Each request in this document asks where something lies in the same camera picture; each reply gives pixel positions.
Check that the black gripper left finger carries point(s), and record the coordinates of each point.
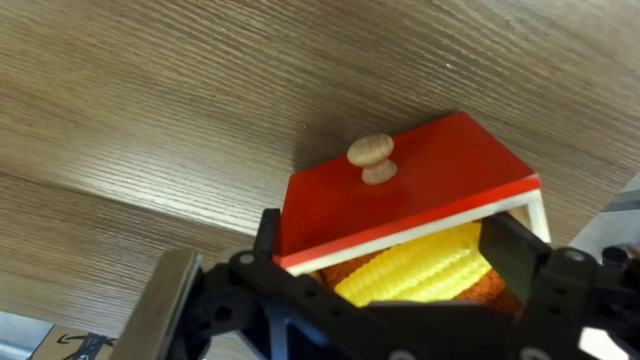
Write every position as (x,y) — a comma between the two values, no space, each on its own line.
(232,313)

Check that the yellow ribbed object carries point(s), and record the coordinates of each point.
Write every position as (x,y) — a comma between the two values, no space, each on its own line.
(412,271)

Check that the dark wood black-frame table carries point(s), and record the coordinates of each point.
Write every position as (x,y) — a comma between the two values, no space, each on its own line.
(167,100)

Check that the red-fronted wooden drawer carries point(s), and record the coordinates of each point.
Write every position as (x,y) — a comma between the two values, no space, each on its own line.
(440,181)

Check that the printed cardboard box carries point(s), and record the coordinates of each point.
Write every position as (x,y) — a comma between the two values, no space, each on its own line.
(70,344)

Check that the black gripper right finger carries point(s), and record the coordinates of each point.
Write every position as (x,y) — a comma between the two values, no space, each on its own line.
(586,300)

